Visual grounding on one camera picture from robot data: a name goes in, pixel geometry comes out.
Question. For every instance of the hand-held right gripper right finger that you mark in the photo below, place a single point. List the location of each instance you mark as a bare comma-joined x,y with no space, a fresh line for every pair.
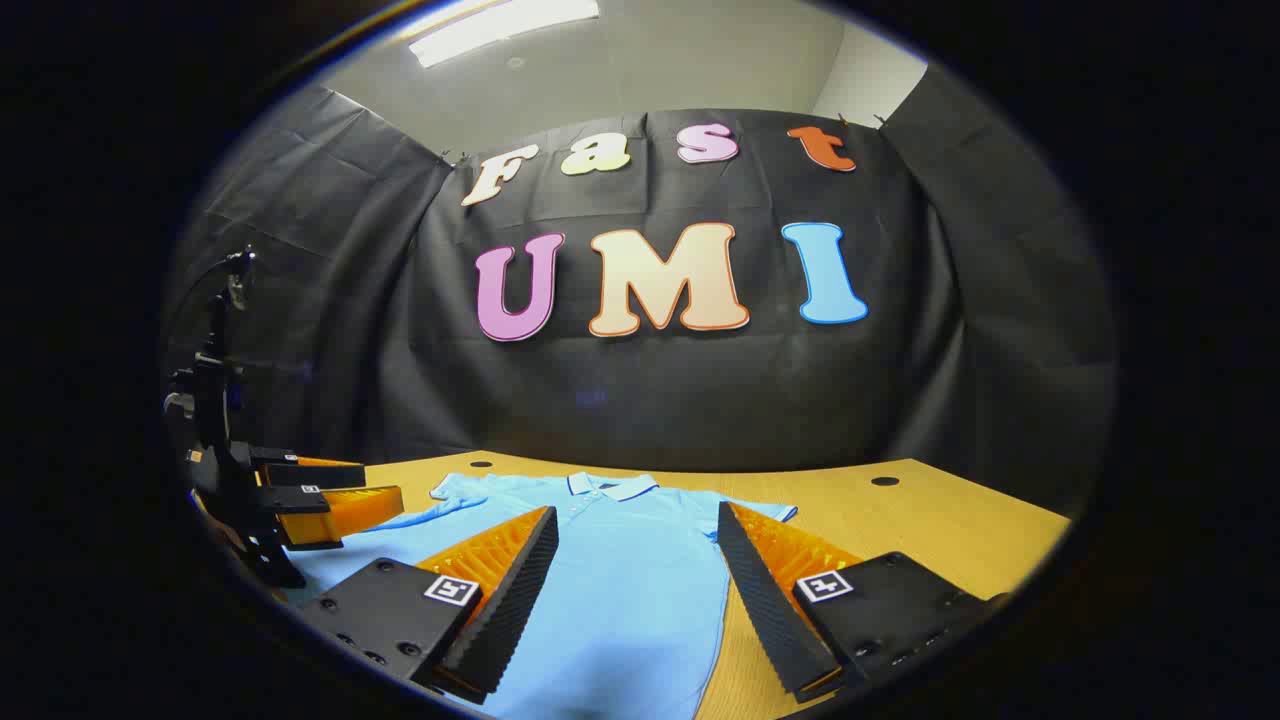
765,600

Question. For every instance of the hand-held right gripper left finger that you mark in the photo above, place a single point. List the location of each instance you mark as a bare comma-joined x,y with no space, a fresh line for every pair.
520,590

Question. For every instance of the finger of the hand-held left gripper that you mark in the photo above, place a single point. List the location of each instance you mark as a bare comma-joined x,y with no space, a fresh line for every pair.
320,476
345,515

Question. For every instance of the light blue T-shirt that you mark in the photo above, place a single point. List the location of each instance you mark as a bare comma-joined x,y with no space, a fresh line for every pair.
630,600

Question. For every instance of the black backdrop cloth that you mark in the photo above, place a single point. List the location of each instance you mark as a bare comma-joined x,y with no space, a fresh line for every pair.
650,400

